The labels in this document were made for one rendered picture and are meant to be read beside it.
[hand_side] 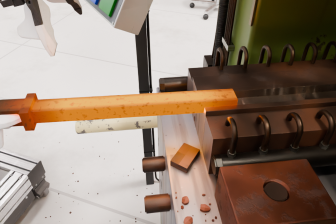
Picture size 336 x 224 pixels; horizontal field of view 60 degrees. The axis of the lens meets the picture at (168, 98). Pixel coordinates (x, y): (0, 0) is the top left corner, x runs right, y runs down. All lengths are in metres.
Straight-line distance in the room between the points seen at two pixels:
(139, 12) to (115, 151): 1.08
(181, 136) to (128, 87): 1.69
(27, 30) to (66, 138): 1.38
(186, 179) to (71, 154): 1.36
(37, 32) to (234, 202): 0.39
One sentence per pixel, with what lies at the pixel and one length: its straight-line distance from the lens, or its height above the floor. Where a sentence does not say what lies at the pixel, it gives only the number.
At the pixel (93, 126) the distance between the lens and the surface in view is 0.96.
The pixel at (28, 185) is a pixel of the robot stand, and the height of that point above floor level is 0.18.
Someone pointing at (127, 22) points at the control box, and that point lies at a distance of 0.79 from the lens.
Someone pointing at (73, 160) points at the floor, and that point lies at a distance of 1.74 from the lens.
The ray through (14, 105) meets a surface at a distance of 0.47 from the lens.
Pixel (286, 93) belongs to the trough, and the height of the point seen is 0.99.
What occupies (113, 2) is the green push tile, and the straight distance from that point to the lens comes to 0.80.
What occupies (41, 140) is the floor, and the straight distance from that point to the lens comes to 1.91.
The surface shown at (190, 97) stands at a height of 1.01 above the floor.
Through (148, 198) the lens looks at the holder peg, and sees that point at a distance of 0.47.
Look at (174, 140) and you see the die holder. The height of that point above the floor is 0.91.
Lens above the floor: 1.28
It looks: 38 degrees down
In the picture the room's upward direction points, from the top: straight up
